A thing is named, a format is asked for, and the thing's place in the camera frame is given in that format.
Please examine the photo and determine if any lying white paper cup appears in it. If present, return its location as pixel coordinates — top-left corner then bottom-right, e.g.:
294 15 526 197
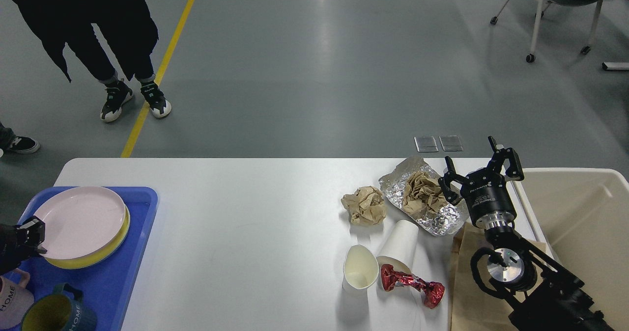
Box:
376 221 419 273

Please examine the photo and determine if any upright white paper cup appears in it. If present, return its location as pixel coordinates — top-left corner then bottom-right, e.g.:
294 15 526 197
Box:
342 245 379 297

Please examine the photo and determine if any right metal floor plate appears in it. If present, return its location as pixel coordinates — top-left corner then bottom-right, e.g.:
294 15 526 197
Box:
439 136 464 152

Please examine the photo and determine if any crumpled brown paper ball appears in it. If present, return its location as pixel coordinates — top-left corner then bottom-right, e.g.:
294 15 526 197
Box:
340 186 387 226

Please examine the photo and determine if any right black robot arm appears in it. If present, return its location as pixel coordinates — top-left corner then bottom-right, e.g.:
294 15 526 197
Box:
438 136 611 331

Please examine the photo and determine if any red foil wrapper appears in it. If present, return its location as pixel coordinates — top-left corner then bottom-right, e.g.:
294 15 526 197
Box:
380 264 445 309

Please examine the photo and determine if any pink plate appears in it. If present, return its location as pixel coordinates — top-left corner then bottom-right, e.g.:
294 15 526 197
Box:
33 187 127 261

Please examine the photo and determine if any shoe at left edge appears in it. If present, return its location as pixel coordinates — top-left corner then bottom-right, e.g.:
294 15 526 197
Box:
0 123 40 154

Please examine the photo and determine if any person in black coat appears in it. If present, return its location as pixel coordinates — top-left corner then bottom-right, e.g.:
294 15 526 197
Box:
12 0 172 123

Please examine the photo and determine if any brown paper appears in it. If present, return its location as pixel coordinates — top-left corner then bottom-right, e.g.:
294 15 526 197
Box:
402 171 448 221

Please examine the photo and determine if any beige plastic bin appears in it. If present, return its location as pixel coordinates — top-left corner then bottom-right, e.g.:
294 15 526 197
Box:
516 167 629 331

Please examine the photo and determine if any pink mug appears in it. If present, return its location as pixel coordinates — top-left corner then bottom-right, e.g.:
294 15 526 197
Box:
0 269 34 330

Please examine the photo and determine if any left metal floor plate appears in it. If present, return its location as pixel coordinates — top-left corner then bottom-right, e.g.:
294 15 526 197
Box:
414 136 439 153

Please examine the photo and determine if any dark teal mug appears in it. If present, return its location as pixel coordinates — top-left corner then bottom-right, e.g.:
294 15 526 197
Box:
21 283 97 331

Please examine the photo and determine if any yellow plate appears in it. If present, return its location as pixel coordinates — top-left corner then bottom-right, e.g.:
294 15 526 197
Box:
44 205 131 269

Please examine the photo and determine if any brown paper bag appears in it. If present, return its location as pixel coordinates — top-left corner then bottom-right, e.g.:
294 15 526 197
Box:
447 222 516 331

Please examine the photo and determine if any metal floor plate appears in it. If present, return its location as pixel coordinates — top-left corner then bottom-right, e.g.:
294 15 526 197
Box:
439 136 464 152
414 136 439 153

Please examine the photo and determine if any blue plastic tray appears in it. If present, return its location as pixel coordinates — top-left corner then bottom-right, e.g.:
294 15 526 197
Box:
19 187 159 331

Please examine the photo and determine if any white bar on floor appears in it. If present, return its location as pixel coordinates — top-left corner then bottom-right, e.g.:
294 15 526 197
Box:
601 61 629 71

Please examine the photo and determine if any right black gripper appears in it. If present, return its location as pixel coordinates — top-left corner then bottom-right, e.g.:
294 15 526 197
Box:
438 136 525 228

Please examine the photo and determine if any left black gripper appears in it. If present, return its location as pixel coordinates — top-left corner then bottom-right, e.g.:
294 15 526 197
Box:
0 216 47 275

